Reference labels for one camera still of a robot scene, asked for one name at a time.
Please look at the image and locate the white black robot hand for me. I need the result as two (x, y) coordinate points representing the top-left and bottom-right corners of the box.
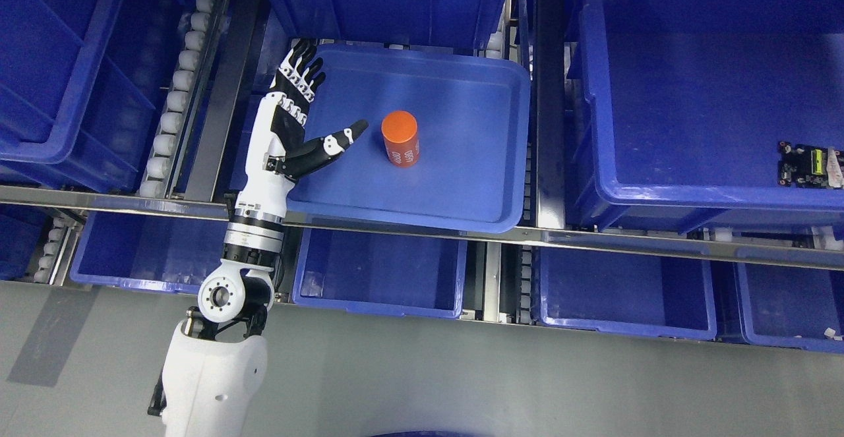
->
(230, 40), (369, 223)

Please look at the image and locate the orange cylindrical capacitor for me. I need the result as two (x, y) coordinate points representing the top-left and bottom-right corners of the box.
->
(380, 110), (420, 169)

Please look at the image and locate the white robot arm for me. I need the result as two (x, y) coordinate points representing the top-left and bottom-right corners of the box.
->
(148, 202), (287, 436)

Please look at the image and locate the white roller conveyor track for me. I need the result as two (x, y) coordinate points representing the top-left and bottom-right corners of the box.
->
(136, 0), (229, 199)

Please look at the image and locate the lower blue bin left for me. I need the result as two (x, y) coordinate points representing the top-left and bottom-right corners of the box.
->
(70, 212), (226, 295)

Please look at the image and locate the shallow blue tray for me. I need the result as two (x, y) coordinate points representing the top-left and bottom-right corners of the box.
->
(287, 44), (531, 233)

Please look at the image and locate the lower blue bin centre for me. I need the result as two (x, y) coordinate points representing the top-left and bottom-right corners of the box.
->
(291, 229), (468, 320)

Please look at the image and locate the blue bin upper left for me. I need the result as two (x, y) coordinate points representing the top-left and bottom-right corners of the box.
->
(1, 0), (194, 193)

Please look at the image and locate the large blue bin right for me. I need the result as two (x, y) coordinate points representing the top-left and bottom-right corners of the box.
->
(566, 0), (843, 236)

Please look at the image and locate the small green circuit board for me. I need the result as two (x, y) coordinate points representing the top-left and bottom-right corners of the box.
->
(777, 140), (843, 190)

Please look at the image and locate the lower blue bin far right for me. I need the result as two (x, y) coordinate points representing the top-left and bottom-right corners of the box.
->
(735, 263), (843, 354)

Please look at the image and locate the metal shelf rack frame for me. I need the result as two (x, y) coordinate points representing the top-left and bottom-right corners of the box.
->
(2, 0), (842, 323)

